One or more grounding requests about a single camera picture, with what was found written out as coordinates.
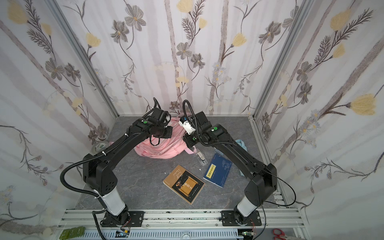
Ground brown black book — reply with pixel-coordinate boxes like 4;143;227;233
163;165;205;205

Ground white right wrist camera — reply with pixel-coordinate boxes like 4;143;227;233
179;117;196;135

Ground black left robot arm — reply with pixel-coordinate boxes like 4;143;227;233
60;99;173;227

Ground light blue cloth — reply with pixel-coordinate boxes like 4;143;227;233
236;139;248;177

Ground pink student backpack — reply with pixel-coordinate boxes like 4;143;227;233
134;117;197;160

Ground aluminium mounting rail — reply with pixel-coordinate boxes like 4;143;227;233
56;191;304;240

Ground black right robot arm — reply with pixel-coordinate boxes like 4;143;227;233
182;100;288;225

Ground blue notebook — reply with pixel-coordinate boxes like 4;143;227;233
203;154;233;188

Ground clear tape roll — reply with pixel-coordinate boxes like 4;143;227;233
90;141;109;155

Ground clear plastic pencil case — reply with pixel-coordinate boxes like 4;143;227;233
195;150;208;166

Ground red scissors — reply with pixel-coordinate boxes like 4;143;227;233
273;229;287;240

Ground green circuit board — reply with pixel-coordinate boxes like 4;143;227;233
59;226;86;240

